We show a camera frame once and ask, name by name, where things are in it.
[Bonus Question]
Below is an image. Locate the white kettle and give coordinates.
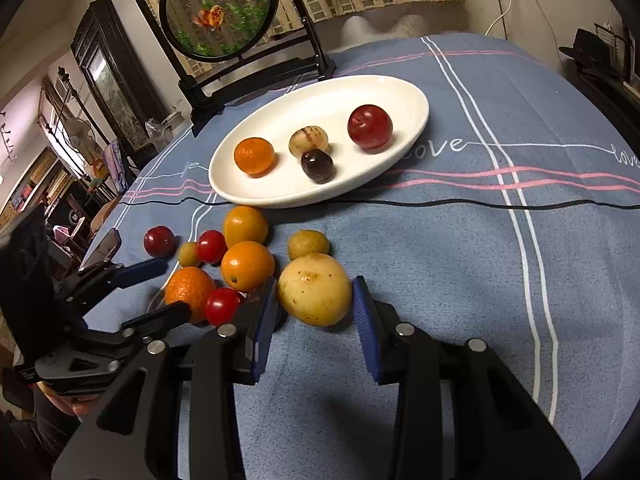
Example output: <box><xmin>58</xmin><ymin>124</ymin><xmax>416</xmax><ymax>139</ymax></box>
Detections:
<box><xmin>161</xmin><ymin>109</ymin><xmax>185</xmax><ymax>142</ymax></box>

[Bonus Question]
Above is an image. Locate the white oval plate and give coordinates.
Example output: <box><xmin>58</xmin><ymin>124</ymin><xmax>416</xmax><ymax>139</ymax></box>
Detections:
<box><xmin>208</xmin><ymin>75</ymin><xmax>431</xmax><ymax>209</ymax></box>

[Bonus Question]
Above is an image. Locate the large yellow pear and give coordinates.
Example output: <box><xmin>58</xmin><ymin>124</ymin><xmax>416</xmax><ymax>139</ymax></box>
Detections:
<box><xmin>277</xmin><ymin>253</ymin><xmax>352</xmax><ymax>327</ymax></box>

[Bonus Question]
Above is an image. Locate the black smartphone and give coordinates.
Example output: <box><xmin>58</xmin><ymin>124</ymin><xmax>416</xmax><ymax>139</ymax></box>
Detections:
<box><xmin>79</xmin><ymin>228</ymin><xmax>122</xmax><ymax>272</ymax></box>

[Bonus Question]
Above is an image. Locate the pale striped round fruit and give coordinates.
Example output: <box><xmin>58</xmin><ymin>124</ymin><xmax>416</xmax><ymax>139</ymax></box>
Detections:
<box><xmin>288</xmin><ymin>127</ymin><xmax>331</xmax><ymax>157</ymax></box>

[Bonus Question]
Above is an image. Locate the white power cable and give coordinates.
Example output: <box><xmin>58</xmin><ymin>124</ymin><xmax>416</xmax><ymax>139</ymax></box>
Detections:
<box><xmin>484</xmin><ymin>0</ymin><xmax>516</xmax><ymax>38</ymax></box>

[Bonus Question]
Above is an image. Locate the small red plum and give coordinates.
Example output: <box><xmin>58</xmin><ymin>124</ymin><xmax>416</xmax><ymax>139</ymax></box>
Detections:
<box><xmin>144</xmin><ymin>226</ymin><xmax>177</xmax><ymax>257</ymax></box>

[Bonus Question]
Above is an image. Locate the dark purple plum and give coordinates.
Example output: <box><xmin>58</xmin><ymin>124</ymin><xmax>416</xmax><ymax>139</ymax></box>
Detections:
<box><xmin>300</xmin><ymin>149</ymin><xmax>334</xmax><ymax>184</ymax></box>

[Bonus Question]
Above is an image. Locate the black hat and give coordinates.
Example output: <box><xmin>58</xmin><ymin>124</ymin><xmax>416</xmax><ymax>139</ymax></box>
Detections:
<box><xmin>558</xmin><ymin>27</ymin><xmax>623</xmax><ymax>78</ymax></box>

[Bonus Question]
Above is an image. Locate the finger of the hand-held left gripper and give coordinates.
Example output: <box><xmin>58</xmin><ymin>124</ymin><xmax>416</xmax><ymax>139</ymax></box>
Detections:
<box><xmin>75</xmin><ymin>303</ymin><xmax>193</xmax><ymax>361</ymax></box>
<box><xmin>54</xmin><ymin>258</ymin><xmax>169</xmax><ymax>306</ymax></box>

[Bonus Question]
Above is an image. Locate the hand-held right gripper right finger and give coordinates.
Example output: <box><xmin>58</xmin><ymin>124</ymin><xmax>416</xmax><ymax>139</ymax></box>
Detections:
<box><xmin>351</xmin><ymin>276</ymin><xmax>583</xmax><ymax>480</ymax></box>

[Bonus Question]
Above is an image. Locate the white standing fan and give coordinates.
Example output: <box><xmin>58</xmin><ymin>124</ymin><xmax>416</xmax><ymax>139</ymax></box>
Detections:
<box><xmin>62</xmin><ymin>116</ymin><xmax>98</xmax><ymax>161</ymax></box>

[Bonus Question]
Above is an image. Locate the small green fruit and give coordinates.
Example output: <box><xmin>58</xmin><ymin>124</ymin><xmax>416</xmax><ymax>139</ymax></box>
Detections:
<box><xmin>178</xmin><ymin>241</ymin><xmax>202</xmax><ymax>268</ymax></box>

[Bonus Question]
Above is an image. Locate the smooth orange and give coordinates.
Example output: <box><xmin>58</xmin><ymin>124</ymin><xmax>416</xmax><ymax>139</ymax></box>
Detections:
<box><xmin>220</xmin><ymin>241</ymin><xmax>276</xmax><ymax>293</ymax></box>
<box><xmin>223</xmin><ymin>205</ymin><xmax>270</xmax><ymax>247</ymax></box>

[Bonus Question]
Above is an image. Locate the round goldfish screen black stand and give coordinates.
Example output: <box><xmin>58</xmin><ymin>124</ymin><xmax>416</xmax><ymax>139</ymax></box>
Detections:
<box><xmin>135</xmin><ymin>0</ymin><xmax>337</xmax><ymax>138</ymax></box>

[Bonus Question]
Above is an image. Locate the carved dark wood frame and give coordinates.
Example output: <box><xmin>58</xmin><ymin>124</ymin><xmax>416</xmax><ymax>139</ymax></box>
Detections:
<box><xmin>70</xmin><ymin>0</ymin><xmax>168</xmax><ymax>156</ymax></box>

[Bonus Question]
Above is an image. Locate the white fluffy cushion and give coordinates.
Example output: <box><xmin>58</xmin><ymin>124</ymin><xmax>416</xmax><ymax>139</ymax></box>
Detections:
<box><xmin>340</xmin><ymin>14</ymin><xmax>431</xmax><ymax>43</ymax></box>

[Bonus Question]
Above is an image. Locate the small yellow-green fruit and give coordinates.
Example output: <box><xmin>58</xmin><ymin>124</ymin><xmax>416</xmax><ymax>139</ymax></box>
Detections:
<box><xmin>287</xmin><ymin>230</ymin><xmax>331</xmax><ymax>260</ymax></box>

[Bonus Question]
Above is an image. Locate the black desk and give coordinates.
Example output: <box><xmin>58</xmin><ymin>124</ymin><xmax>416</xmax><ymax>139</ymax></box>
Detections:
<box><xmin>562</xmin><ymin>67</ymin><xmax>640</xmax><ymax>131</ymax></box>

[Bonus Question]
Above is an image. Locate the red cherry tomato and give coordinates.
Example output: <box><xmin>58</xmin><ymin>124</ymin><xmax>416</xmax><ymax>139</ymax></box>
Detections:
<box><xmin>196</xmin><ymin>230</ymin><xmax>227</xmax><ymax>265</ymax></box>
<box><xmin>205</xmin><ymin>287</ymin><xmax>245</xmax><ymax>327</ymax></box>

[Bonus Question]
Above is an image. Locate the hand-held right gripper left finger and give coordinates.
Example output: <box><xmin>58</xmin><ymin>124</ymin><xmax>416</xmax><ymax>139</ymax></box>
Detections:
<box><xmin>50</xmin><ymin>276</ymin><xmax>279</xmax><ymax>480</ymax></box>

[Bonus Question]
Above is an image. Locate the thin black cable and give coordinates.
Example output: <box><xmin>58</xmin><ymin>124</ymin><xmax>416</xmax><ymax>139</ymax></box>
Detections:
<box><xmin>120</xmin><ymin>195</ymin><xmax>640</xmax><ymax>211</ymax></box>

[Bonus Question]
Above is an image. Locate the person's left hand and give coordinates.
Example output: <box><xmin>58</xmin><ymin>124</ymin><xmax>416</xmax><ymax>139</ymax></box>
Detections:
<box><xmin>42</xmin><ymin>382</ymin><xmax>107</xmax><ymax>417</ymax></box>

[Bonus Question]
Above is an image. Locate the large red plum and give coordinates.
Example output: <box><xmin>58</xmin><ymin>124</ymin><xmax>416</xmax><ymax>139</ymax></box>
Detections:
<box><xmin>347</xmin><ymin>104</ymin><xmax>394</xmax><ymax>150</ymax></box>

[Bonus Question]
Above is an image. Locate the orange mandarin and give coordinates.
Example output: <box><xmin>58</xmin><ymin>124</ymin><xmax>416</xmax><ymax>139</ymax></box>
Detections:
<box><xmin>233</xmin><ymin>137</ymin><xmax>276</xmax><ymax>177</ymax></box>
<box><xmin>164</xmin><ymin>266</ymin><xmax>217</xmax><ymax>324</ymax></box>

